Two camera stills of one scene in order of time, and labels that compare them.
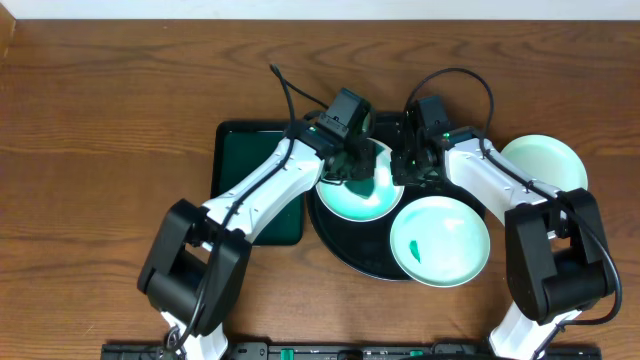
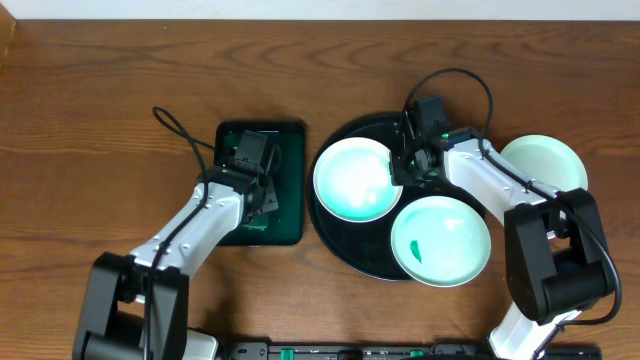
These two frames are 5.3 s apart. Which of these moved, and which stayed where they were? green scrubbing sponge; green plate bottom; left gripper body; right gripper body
Moved: left gripper body; green scrubbing sponge
Stayed: right gripper body; green plate bottom
